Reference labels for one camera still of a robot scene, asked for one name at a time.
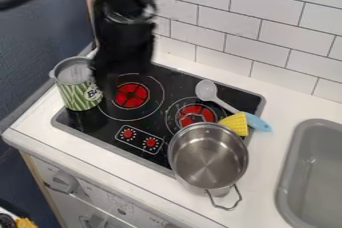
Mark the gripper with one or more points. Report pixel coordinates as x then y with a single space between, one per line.
123 45

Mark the green striped can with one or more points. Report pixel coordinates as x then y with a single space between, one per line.
76 85

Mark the toy stove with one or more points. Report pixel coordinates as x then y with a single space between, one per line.
151 118

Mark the grey plastic spoon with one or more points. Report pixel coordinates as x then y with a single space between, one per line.
207 90

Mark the yellow and blue tool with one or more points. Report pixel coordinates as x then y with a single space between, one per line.
238 123

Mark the silver pot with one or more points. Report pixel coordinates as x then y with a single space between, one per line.
208 155

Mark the toy sink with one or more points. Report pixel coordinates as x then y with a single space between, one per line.
314 178

